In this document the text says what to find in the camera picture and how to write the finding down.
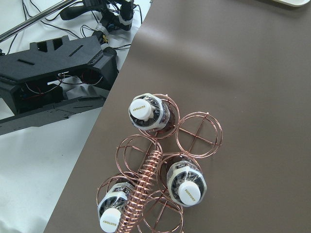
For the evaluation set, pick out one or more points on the tea bottle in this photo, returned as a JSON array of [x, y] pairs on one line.
[[151, 114], [111, 206], [186, 183]]

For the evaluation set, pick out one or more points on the copper wire bottle basket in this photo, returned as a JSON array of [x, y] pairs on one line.
[[195, 136]]

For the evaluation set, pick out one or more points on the black plastic device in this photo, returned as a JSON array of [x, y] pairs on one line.
[[54, 80]]

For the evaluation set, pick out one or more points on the cream serving tray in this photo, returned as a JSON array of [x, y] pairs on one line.
[[293, 3]]

